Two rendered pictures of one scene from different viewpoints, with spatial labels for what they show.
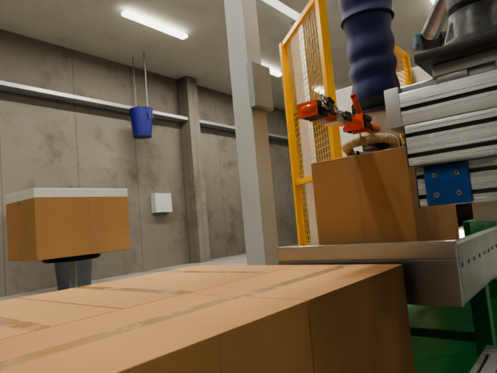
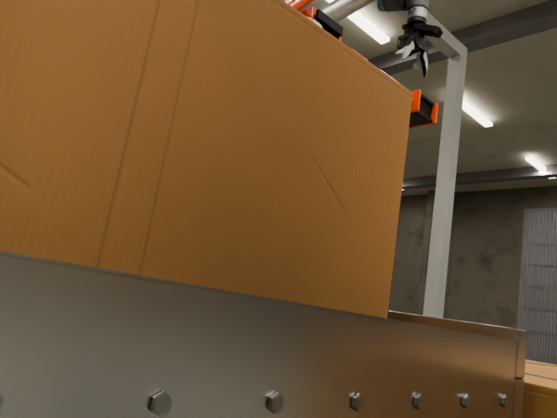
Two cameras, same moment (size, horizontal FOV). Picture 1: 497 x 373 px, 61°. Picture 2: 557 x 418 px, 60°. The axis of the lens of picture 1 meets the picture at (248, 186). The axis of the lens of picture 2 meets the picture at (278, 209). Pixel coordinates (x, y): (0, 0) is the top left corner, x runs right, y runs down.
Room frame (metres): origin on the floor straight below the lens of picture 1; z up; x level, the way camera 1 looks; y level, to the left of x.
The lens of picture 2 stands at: (2.47, -0.31, 0.59)
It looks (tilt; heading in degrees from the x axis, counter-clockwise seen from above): 11 degrees up; 191
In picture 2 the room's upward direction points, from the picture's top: 9 degrees clockwise
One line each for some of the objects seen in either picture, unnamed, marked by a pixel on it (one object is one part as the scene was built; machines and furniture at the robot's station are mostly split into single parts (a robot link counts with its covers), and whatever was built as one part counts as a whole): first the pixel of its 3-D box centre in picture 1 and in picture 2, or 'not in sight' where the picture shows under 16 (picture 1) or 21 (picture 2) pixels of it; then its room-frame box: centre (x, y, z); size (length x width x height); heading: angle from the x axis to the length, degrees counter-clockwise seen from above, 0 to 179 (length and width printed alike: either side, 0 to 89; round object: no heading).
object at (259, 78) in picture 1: (260, 86); not in sight; (2.74, -0.14, 1.62); 0.20 x 0.05 x 0.30; 141
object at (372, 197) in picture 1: (389, 204); (157, 169); (1.85, -0.61, 0.75); 0.60 x 0.40 x 0.40; 141
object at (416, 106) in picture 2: (313, 111); (414, 109); (1.39, -0.24, 1.08); 0.08 x 0.07 x 0.05; 142
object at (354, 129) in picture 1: (357, 123); (310, 39); (1.67, -0.46, 1.08); 0.10 x 0.08 x 0.06; 52
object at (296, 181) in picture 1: (313, 168); not in sight; (2.82, -0.45, 1.05); 0.87 x 0.10 x 2.10; 13
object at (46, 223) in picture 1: (69, 223); not in sight; (2.66, 1.15, 0.82); 0.60 x 0.40 x 0.40; 140
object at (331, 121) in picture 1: (333, 118); not in sight; (1.49, -0.33, 1.07); 0.07 x 0.07 x 0.04; 52
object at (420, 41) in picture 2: not in sight; (413, 37); (0.76, -0.23, 1.66); 0.09 x 0.08 x 0.12; 52
